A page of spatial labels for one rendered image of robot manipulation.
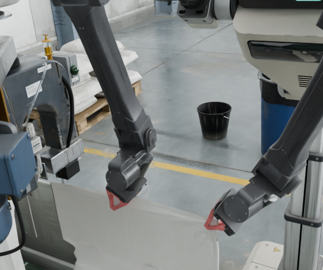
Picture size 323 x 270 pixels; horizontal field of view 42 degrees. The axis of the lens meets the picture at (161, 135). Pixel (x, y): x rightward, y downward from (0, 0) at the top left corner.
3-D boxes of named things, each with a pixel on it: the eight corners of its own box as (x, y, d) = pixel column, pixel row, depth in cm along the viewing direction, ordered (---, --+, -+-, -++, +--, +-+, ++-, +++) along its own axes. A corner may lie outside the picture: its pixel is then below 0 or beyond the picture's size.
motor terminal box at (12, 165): (42, 180, 88) (31, 129, 83) (25, 209, 79) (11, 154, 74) (3, 181, 89) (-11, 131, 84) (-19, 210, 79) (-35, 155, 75)
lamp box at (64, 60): (80, 82, 130) (75, 53, 126) (71, 87, 126) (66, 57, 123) (61, 80, 133) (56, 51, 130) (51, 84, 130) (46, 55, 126)
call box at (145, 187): (149, 198, 152) (148, 184, 150) (138, 210, 146) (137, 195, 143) (131, 193, 156) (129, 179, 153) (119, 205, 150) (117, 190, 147)
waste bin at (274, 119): (324, 143, 346) (332, 65, 318) (312, 173, 306) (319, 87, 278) (265, 134, 368) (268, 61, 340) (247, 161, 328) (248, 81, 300)
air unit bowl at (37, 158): (46, 171, 114) (41, 151, 112) (38, 177, 112) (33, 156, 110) (37, 169, 116) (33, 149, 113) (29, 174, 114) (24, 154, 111)
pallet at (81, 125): (142, 91, 490) (140, 80, 484) (79, 135, 394) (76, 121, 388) (84, 86, 526) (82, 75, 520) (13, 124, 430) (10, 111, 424)
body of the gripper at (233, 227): (210, 214, 92) (233, 200, 88) (227, 190, 100) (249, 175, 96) (230, 237, 92) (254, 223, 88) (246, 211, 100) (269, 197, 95)
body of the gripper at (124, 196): (103, 189, 105) (112, 169, 100) (125, 170, 113) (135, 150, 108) (124, 205, 104) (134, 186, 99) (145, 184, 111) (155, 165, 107)
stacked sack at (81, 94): (113, 88, 433) (111, 74, 427) (73, 111, 381) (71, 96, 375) (79, 84, 452) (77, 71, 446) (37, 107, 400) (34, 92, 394)
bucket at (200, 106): (236, 130, 379) (236, 103, 368) (224, 144, 356) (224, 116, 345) (205, 126, 393) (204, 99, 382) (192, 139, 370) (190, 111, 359)
